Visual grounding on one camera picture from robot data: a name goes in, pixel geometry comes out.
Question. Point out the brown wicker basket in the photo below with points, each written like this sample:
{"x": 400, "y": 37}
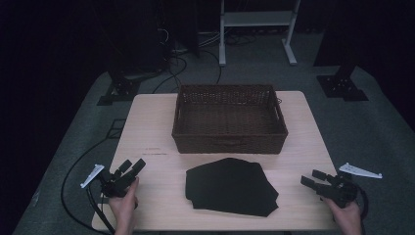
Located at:
{"x": 228, "y": 120}

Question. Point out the person's left hand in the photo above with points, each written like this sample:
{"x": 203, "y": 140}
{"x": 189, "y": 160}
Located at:
{"x": 124, "y": 205}

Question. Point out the black stand base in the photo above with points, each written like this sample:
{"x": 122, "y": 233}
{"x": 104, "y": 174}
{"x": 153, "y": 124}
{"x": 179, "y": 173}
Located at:
{"x": 119, "y": 89}
{"x": 342, "y": 86}

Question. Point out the person's right hand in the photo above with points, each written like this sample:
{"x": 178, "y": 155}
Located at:
{"x": 345, "y": 217}

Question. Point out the black cloth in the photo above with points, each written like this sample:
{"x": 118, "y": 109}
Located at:
{"x": 228, "y": 189}

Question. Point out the white metal desk frame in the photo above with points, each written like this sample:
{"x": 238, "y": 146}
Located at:
{"x": 254, "y": 19}

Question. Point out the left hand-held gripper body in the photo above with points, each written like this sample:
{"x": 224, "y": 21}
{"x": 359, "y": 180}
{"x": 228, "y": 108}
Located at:
{"x": 112, "y": 186}

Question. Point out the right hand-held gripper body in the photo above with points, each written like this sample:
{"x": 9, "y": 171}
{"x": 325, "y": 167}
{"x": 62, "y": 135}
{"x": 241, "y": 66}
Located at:
{"x": 342, "y": 189}

